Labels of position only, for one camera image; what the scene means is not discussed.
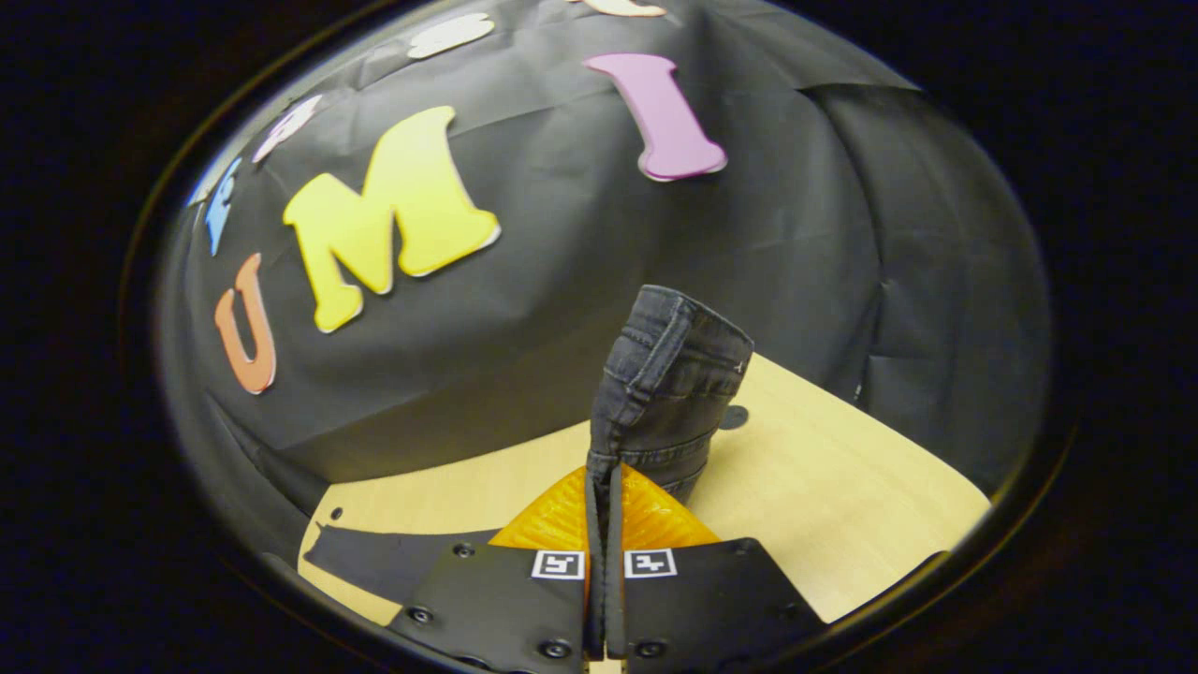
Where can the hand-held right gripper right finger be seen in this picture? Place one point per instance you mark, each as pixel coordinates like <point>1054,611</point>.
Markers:
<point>711,604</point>

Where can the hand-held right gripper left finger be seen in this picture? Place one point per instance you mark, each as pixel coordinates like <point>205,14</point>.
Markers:
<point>505,604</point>

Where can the black backdrop cloth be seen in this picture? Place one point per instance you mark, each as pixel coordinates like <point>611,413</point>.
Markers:
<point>580,281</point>

